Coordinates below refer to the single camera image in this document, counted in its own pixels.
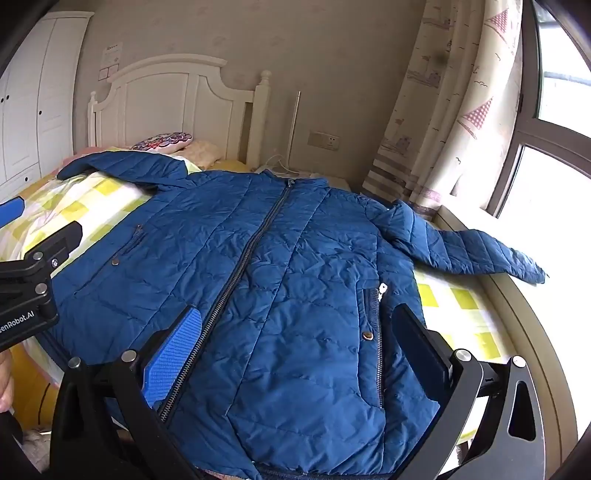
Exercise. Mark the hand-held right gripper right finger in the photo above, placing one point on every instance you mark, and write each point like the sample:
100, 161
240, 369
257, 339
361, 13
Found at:
418, 344

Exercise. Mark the yellow checkered bed sheet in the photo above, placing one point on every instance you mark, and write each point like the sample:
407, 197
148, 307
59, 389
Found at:
92, 203

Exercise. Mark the wall socket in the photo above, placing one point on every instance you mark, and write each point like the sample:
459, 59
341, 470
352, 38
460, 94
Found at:
324, 140

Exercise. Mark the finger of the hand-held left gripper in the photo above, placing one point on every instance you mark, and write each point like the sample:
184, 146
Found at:
55, 242
10, 213

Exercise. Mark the white wardrobe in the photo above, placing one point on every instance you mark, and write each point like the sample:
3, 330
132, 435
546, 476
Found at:
32, 101

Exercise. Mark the purple patterned pillow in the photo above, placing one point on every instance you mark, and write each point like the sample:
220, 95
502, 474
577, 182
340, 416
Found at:
161, 142

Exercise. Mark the white nightstand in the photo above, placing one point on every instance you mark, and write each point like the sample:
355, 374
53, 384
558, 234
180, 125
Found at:
332, 181

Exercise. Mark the dark framed window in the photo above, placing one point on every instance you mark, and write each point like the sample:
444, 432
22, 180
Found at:
554, 138

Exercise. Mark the person's left hand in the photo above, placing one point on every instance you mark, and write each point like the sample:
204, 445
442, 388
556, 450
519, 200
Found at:
5, 383

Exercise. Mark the pink cloth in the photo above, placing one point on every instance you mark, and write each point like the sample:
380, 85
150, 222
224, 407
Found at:
85, 153

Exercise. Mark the beige plush pillow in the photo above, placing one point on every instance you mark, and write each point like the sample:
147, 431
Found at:
205, 152

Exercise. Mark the paper wall chart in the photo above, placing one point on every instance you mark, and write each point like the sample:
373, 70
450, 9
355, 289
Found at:
112, 61

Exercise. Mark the blue quilted jacket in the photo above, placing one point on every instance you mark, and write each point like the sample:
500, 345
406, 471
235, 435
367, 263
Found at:
286, 300

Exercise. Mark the window ledge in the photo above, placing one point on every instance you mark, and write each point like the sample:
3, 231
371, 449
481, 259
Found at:
526, 332

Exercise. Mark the printed cream curtain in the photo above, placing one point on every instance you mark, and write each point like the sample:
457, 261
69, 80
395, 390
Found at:
443, 106

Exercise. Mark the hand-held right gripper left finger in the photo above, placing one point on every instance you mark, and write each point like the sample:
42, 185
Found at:
178, 355

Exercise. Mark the yellow blanket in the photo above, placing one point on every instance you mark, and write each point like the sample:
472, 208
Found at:
32, 387

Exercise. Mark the white wooden headboard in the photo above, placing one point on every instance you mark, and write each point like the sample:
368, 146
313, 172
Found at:
184, 101

